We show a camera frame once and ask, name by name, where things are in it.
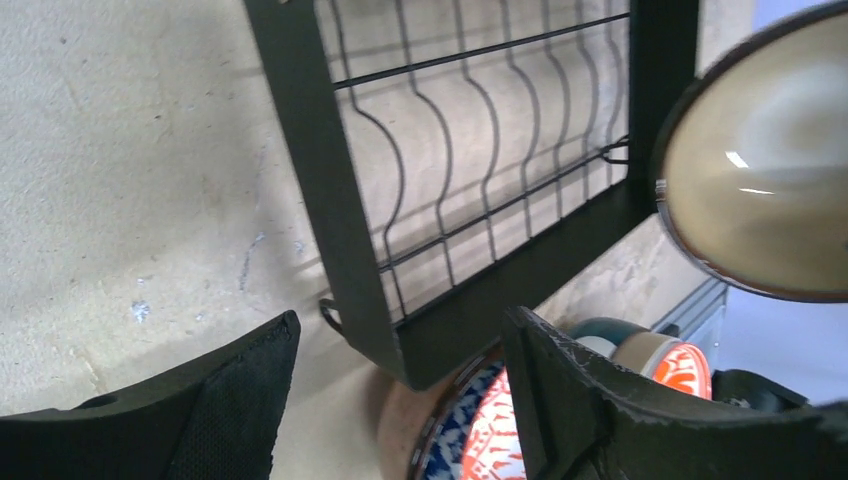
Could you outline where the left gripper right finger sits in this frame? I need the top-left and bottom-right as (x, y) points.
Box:
(502, 307), (847, 479)

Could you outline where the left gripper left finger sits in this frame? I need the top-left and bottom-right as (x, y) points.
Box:
(1, 310), (301, 479)

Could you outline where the red patterned black bowl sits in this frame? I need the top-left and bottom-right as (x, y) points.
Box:
(404, 346), (527, 480)

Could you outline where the red floral bowl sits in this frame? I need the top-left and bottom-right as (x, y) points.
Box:
(566, 317), (712, 400)

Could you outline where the black wire dish rack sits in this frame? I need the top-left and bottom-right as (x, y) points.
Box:
(246, 1), (702, 391)

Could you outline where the brown beige bowl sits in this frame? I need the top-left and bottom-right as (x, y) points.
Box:
(652, 1), (847, 303)

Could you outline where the aluminium frame rail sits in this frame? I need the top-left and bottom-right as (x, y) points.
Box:
(651, 279), (728, 349)

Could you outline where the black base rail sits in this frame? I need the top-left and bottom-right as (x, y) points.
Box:
(712, 369), (809, 413)

